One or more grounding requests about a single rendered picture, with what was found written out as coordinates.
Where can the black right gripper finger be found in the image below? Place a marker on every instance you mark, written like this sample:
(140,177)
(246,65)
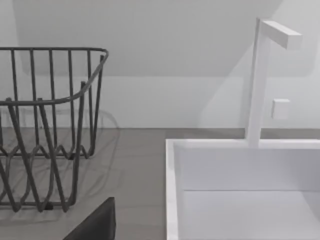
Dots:
(100,222)

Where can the white sink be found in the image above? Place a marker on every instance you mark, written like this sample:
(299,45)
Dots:
(225,187)

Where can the tall white tap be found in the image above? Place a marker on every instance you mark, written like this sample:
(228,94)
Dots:
(257,87)

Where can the white square tap knob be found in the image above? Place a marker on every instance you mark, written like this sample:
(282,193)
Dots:
(280,109)

